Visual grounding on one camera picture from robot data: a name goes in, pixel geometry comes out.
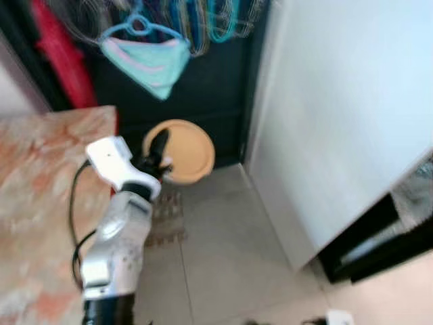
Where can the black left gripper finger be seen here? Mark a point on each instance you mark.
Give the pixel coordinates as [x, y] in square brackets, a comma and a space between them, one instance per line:
[159, 143]

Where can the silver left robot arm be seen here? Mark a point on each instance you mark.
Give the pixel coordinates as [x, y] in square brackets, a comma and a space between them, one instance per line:
[118, 244]

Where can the white fridge door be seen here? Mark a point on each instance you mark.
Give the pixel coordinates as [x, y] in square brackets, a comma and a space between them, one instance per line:
[338, 101]

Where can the brown patterned floor mat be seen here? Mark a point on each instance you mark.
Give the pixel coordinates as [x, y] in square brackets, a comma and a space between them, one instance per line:
[166, 220]

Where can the black door panel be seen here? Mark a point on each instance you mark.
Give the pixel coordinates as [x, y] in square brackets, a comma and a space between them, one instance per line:
[216, 101]

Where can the teal cloth with pink trim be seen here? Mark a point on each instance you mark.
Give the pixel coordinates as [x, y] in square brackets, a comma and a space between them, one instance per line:
[152, 64]

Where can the blue plastic hanger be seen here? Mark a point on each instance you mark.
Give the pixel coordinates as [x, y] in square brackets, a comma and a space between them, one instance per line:
[130, 25]

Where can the red fabric bundle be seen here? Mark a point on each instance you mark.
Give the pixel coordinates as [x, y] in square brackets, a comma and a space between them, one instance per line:
[64, 61]

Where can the bubble wrap sheet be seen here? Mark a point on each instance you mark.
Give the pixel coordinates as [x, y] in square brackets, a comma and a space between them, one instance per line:
[413, 196]

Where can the teal plastic hanger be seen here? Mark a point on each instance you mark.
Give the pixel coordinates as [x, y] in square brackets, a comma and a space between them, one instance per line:
[233, 20]

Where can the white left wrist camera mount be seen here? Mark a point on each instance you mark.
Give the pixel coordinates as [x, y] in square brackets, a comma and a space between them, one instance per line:
[108, 159]

